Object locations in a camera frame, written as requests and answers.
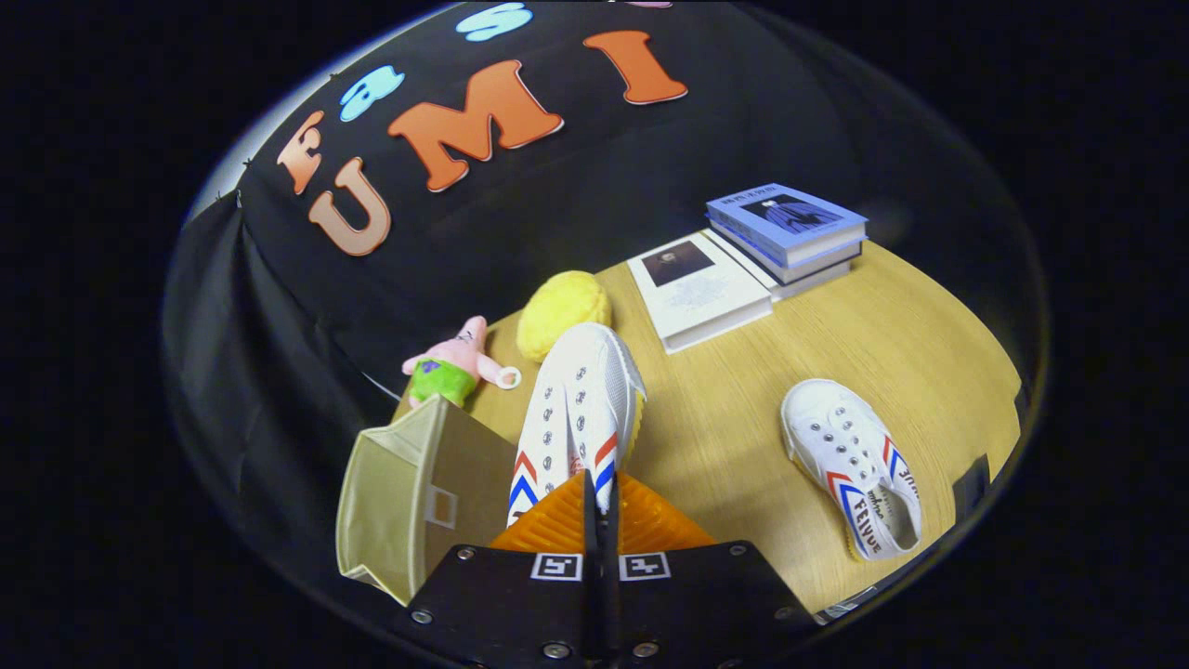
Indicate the pink starfish plush toy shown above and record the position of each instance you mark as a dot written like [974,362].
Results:
[460,358]

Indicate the grey book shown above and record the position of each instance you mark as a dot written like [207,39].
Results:
[817,265]

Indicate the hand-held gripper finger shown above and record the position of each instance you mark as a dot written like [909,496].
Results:
[613,520]
[592,520]

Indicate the white striped canvas shoe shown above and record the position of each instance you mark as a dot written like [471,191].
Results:
[581,390]
[836,437]

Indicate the blue cover book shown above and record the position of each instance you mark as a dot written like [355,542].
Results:
[780,218]

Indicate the white portrait cover book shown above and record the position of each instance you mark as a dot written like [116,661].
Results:
[697,283]

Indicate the brown fabric storage box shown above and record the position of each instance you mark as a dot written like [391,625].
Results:
[390,502]

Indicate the black table clamp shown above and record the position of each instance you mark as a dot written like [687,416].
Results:
[971,483]

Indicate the yellow plush ball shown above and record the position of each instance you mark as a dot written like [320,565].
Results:
[557,311]

